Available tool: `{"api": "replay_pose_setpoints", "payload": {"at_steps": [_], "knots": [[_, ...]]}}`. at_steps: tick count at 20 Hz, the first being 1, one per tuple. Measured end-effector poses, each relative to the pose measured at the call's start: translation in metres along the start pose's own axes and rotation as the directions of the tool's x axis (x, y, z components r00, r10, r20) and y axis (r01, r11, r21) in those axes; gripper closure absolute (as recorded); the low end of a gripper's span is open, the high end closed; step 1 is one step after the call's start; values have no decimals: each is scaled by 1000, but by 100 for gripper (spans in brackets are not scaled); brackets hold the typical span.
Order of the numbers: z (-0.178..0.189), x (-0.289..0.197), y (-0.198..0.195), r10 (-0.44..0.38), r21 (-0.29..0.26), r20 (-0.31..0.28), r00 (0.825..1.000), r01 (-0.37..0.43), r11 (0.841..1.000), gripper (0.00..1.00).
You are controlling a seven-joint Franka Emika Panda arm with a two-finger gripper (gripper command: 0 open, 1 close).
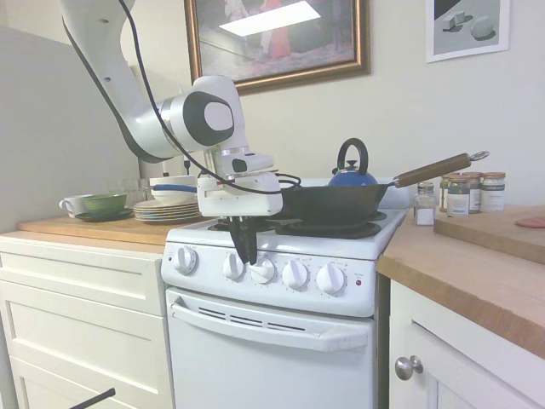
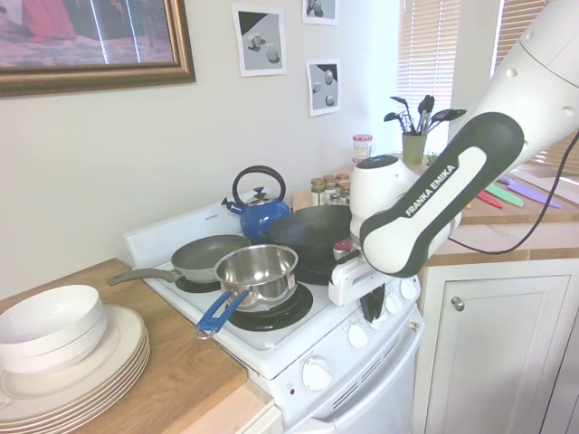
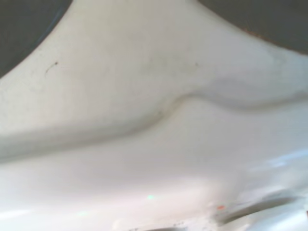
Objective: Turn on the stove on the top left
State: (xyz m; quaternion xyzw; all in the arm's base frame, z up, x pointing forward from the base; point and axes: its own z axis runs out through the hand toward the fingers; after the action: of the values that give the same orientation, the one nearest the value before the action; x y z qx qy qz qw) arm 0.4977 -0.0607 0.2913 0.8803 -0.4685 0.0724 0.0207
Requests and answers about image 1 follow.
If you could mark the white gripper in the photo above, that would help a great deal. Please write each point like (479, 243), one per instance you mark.
(238, 200)

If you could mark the white stove burner knob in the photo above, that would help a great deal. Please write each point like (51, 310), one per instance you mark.
(264, 272)
(331, 279)
(233, 268)
(295, 274)

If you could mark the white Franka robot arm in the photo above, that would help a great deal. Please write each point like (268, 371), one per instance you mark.
(127, 106)

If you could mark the white electric stove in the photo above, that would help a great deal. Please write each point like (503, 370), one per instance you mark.
(298, 251)

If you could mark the black stove burner coil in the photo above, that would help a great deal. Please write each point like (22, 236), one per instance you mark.
(379, 216)
(340, 233)

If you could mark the large white oven knob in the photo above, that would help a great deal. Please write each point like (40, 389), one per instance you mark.
(185, 260)

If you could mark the white bowl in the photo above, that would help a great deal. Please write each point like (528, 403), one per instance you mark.
(174, 198)
(170, 180)

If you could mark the cream dinner plate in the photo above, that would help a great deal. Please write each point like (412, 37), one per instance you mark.
(147, 220)
(145, 211)
(145, 217)
(145, 204)
(145, 208)
(145, 214)

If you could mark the clear drinking glass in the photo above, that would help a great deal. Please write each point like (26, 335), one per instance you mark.
(118, 186)
(138, 188)

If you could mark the white oven door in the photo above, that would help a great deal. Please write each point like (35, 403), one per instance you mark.
(264, 375)

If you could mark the large brown wooden board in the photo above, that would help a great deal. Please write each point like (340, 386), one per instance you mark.
(106, 231)

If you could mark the dark green saucer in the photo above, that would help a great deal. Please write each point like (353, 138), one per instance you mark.
(106, 216)

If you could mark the green bowl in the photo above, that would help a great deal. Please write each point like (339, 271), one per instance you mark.
(104, 201)

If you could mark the shallow white drawer front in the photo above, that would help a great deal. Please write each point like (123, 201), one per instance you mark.
(85, 279)

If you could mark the white cup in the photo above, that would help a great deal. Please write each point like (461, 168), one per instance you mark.
(72, 204)

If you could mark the white door cabinet with counter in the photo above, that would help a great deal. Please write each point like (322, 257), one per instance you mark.
(426, 264)

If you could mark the glass shaker with metal lid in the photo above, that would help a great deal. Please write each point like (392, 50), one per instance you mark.
(425, 206)

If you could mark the deep white drawer front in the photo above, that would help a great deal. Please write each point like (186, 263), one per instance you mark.
(42, 392)
(85, 341)

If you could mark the gold framed painting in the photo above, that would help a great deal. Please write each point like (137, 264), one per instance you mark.
(277, 42)

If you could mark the cork-lidded glass spice jar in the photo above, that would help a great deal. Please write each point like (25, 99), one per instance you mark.
(494, 191)
(458, 198)
(443, 191)
(474, 191)

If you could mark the round metal cabinet knob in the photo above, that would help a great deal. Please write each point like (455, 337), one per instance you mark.
(408, 367)

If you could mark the white drawer cabinet with counter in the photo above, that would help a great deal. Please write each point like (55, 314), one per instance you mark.
(42, 241)

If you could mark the black stand rod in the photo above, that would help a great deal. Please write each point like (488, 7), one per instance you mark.
(91, 397)

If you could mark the light wooden cutting board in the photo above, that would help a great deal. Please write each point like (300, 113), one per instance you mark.
(489, 234)

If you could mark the white cabinet door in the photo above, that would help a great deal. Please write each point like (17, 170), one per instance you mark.
(468, 383)

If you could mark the pink round disc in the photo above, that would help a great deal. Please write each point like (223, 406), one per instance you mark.
(532, 222)

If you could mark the large grey shapes paper print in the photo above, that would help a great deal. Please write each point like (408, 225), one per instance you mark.
(468, 25)

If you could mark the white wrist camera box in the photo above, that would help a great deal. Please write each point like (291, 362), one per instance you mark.
(251, 164)

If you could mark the black wall plug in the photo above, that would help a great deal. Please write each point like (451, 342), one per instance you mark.
(186, 164)

